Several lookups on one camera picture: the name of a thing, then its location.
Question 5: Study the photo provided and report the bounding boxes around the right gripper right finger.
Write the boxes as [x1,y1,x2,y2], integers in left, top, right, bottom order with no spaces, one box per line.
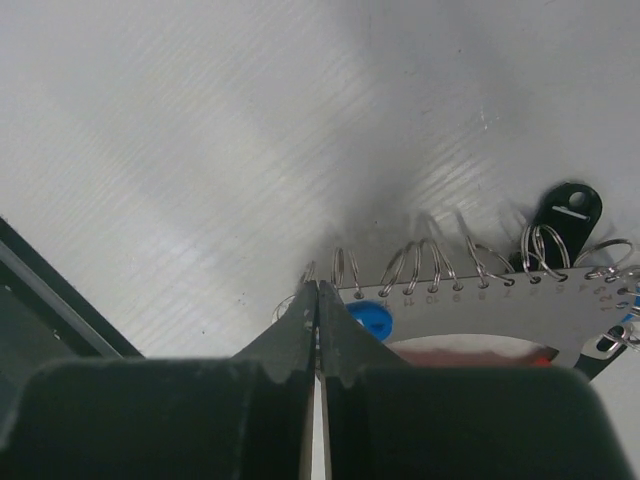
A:
[318,281,410,388]

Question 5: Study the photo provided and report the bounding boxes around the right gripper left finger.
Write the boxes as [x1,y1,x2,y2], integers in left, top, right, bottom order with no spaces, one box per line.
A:
[232,281,318,384]

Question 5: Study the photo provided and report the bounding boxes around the key organiser with red handle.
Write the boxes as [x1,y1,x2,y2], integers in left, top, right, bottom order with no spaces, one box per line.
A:
[330,238,639,367]

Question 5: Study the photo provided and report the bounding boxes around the key with black tag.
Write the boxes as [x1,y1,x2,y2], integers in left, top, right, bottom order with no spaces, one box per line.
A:
[509,182,603,272]

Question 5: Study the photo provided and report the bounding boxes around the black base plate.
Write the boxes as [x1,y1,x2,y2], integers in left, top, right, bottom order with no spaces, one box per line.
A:
[0,214,146,401]

